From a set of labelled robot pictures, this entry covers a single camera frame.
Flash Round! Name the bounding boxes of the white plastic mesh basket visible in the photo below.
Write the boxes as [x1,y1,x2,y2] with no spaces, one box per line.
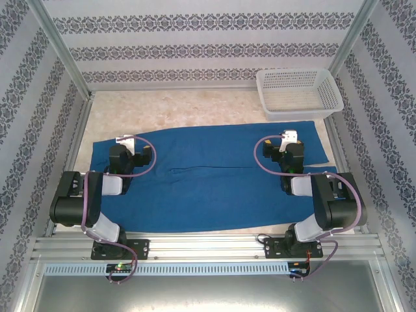
[255,68,345,122]

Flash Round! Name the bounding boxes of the blue long pants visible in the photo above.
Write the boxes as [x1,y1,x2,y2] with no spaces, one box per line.
[89,120,330,234]

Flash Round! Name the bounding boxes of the grey sheet metal panel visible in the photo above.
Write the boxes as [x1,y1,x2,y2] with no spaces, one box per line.
[12,259,404,312]

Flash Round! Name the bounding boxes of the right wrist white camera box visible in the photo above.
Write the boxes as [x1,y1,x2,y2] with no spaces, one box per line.
[279,129,299,153]

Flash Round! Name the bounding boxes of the aluminium table side rail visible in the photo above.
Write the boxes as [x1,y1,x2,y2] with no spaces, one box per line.
[44,92,96,238]
[324,115,371,235]

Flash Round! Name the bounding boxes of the aluminium table end rail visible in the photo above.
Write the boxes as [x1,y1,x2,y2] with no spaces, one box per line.
[87,83,261,94]

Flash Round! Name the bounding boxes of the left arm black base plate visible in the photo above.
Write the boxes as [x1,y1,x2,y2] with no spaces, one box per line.
[90,239,151,261]

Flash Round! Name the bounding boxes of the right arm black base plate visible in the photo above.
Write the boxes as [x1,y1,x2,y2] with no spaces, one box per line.
[263,236,324,260]

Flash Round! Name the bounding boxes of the long aluminium mounting rail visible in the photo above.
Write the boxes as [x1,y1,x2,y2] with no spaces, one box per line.
[31,232,382,262]

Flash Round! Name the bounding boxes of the slotted grey cable duct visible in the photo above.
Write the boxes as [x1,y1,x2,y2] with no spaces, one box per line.
[43,261,291,276]

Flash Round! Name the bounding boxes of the aluminium frame post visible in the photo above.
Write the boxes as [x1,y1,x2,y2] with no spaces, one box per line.
[25,0,93,100]
[328,0,380,79]

